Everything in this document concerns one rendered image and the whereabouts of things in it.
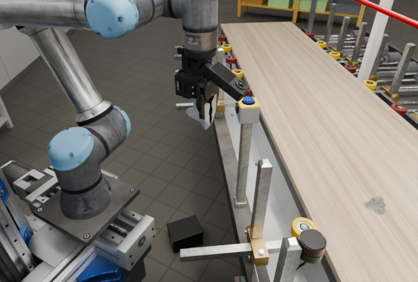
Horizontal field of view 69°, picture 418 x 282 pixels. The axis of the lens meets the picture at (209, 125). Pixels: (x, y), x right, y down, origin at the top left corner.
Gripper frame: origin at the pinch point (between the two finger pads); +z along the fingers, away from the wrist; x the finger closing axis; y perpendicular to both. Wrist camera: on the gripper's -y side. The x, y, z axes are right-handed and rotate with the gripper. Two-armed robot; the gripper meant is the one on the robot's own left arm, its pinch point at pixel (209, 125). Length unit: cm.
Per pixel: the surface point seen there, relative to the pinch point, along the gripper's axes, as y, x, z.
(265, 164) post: -13.6, -9.3, 14.9
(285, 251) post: -26.3, 12.3, 19.0
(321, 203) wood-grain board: -31, -29, 42
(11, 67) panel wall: 357, -142, 111
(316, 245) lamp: -32.1, 8.9, 16.9
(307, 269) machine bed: -33, -17, 65
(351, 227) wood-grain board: -42, -23, 42
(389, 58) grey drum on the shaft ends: -49, -217, 49
